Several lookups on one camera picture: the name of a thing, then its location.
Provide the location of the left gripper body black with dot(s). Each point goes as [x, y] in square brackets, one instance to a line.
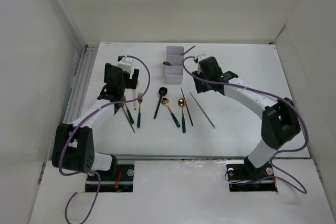
[128, 83]

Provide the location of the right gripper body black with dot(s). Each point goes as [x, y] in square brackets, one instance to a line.
[202, 86]

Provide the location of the brown spoon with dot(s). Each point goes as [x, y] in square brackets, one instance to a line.
[167, 63]

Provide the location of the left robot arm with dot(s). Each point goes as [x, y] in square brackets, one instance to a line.
[74, 146]

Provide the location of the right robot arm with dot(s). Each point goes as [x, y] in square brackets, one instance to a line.
[279, 123]

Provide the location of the beige plastic spoon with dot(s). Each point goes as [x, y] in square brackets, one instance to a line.
[135, 96]

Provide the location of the brown wooden chopstick left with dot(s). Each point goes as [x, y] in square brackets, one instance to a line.
[128, 119]

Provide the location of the silver metal chopstick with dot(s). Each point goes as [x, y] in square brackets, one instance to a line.
[200, 107]

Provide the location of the white three-compartment utensil holder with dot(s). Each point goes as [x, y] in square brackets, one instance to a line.
[174, 72]

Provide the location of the black spoon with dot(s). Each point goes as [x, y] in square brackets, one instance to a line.
[162, 93]

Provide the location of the dark chopstick centre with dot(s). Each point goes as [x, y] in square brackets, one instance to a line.
[191, 121]

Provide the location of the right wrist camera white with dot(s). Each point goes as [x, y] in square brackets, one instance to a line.
[199, 58]

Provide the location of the aluminium frame left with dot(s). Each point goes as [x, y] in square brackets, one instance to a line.
[79, 84]

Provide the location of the rose gold fork green handle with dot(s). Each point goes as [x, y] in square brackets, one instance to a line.
[129, 113]

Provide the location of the gold spoon green handle right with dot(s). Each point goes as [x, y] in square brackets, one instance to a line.
[182, 105]

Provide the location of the gold spoon green handle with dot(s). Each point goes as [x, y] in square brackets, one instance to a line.
[165, 101]
[182, 105]

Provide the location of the gold spoon green handle left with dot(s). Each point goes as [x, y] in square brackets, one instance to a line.
[165, 101]

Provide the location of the aluminium rail front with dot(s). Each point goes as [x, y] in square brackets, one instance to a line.
[238, 160]

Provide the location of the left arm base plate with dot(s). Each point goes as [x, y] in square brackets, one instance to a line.
[120, 182]

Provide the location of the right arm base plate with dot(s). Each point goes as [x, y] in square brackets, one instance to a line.
[241, 180]

